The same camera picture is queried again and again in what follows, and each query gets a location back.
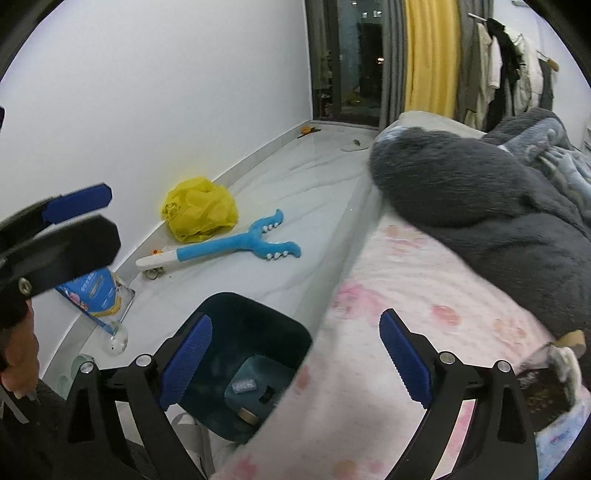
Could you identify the orange tool on floor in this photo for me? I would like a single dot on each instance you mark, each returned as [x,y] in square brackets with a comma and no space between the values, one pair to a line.
[308,130]

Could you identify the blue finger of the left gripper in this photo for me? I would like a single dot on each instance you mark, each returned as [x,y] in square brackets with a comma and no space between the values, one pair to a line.
[74,204]

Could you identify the dark grey fleece blanket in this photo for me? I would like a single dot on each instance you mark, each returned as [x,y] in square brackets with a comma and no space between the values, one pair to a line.
[505,220]

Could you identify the grey curtain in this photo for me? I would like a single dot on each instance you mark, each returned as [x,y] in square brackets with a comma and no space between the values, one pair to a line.
[395,56]

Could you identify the dark teal trash bin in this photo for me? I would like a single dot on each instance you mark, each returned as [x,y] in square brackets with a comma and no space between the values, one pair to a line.
[249,340]

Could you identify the white slipper on floor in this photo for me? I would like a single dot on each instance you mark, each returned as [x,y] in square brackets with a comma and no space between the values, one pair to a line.
[357,145]

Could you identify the blue patterned fleece blanket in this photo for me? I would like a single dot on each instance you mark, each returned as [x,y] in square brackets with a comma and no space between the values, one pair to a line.
[539,140]

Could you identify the blue plush claw toy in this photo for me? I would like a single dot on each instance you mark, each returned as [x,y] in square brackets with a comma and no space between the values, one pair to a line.
[250,241]

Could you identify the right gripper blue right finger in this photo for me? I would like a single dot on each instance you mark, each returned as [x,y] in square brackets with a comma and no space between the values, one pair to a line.
[401,345]

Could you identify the yellow plastic bag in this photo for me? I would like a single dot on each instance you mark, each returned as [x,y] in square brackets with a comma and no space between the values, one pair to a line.
[196,209]

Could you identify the clear wine glass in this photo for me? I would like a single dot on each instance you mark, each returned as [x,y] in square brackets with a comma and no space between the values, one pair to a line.
[115,341]

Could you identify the blue tissue packet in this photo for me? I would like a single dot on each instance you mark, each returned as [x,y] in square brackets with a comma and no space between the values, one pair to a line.
[554,441]

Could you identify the dark glass balcony door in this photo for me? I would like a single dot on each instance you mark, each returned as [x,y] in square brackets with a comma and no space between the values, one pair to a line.
[345,39]

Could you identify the small clear wrapper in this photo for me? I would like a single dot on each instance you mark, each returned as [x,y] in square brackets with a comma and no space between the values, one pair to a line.
[243,386]

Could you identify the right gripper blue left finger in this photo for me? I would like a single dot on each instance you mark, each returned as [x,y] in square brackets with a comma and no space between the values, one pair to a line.
[179,358]

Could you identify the blue snack bag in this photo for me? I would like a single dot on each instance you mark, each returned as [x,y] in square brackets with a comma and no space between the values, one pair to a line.
[101,296]

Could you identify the black snack wrapper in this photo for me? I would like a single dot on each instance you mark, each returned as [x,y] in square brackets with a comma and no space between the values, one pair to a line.
[550,380]

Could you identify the bed with pink sheet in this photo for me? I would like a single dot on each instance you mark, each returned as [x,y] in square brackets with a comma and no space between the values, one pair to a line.
[441,354]

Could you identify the person's hand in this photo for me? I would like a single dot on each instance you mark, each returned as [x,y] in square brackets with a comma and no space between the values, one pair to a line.
[21,354]

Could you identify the yellow curtain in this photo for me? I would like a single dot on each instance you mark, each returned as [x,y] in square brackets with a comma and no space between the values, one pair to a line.
[433,56]

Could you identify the hanging clothes on rack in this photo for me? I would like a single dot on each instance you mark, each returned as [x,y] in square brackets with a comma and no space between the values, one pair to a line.
[507,76]

